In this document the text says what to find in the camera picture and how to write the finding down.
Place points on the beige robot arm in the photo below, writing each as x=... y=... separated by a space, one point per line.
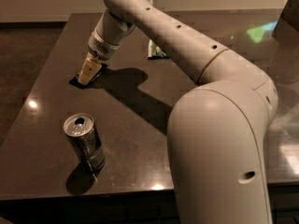
x=215 y=132

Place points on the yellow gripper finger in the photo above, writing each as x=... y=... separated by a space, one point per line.
x=89 y=70

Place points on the silver redbull can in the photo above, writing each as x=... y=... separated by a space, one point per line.
x=81 y=132

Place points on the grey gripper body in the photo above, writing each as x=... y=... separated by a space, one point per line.
x=101 y=48

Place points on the blue rxbar blueberry wrapper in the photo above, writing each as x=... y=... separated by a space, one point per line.
x=74 y=80

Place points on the green chip bag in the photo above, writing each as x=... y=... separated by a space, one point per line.
x=154 y=52

